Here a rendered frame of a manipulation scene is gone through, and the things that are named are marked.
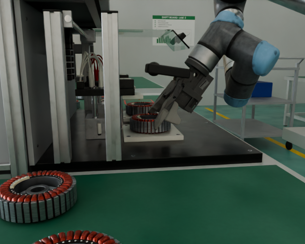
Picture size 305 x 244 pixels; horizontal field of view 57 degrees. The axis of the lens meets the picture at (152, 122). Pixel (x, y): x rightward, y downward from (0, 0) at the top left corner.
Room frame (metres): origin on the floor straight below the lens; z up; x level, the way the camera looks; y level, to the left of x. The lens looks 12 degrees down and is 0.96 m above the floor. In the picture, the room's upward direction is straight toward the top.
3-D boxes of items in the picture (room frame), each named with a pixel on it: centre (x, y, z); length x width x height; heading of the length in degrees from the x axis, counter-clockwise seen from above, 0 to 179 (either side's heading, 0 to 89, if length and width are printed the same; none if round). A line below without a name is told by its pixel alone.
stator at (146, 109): (0.99, 0.04, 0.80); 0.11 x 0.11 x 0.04
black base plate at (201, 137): (0.87, 0.04, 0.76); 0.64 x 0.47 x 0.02; 8
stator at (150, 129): (0.75, 0.01, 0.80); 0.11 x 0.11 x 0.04
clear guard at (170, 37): (1.05, 0.06, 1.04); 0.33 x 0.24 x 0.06; 98
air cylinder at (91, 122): (0.73, 0.15, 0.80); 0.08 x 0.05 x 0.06; 8
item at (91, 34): (0.94, 0.21, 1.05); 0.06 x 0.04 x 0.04; 8
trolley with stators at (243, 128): (3.39, -1.19, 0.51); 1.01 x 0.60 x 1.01; 8
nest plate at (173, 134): (0.75, 0.01, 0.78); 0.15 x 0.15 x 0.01; 8
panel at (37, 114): (0.83, 0.27, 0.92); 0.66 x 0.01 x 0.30; 8
